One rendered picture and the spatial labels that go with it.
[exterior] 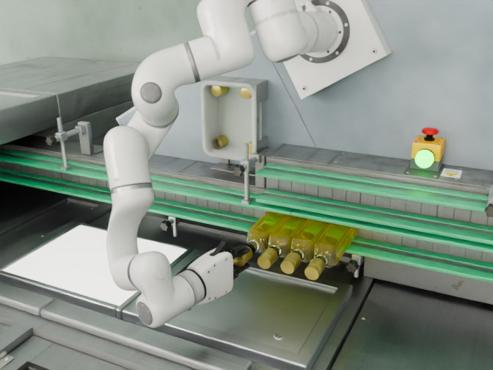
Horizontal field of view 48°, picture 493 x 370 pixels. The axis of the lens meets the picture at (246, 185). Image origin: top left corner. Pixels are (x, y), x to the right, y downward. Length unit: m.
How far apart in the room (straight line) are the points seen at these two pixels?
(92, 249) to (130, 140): 0.62
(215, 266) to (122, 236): 0.21
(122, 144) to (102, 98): 1.14
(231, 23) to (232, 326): 0.66
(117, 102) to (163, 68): 1.21
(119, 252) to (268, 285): 0.43
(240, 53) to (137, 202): 0.36
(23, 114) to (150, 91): 0.93
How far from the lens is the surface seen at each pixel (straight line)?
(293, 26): 1.17
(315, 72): 1.47
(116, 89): 2.32
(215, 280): 1.22
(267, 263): 1.29
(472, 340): 1.40
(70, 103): 2.12
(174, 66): 1.13
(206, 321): 1.32
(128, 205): 1.11
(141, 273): 1.09
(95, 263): 1.60
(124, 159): 1.12
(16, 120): 1.96
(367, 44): 1.43
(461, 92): 1.47
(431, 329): 1.41
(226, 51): 1.15
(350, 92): 1.52
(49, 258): 1.66
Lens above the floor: 2.18
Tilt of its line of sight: 56 degrees down
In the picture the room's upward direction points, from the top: 128 degrees counter-clockwise
